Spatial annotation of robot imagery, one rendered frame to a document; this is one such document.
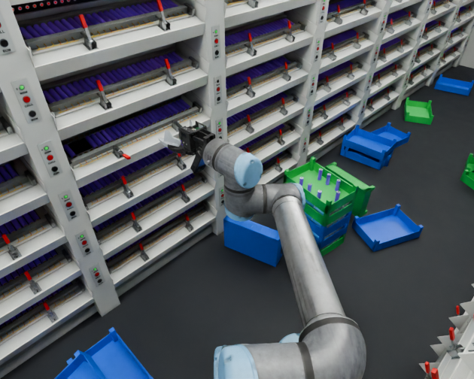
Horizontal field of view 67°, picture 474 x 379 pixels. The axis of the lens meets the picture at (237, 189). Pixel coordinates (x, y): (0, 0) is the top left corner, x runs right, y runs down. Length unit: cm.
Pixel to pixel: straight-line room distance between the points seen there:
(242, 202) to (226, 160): 14
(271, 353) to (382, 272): 139
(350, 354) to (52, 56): 104
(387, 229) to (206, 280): 105
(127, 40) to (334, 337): 102
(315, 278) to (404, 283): 122
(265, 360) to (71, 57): 94
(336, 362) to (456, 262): 160
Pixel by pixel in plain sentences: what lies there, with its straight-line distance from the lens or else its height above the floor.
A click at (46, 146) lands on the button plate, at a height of 88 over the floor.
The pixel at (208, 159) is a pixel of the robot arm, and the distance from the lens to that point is 105.
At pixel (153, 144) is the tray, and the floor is 72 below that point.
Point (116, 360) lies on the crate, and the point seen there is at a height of 0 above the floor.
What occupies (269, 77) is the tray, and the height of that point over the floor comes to 75.
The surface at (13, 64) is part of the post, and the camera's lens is 113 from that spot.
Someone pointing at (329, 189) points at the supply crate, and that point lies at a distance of 185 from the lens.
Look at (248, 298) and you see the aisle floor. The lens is 176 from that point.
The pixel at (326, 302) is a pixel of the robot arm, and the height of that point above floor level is 86.
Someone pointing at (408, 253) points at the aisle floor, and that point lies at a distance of 212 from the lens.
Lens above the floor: 146
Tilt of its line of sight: 39 degrees down
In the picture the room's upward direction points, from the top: straight up
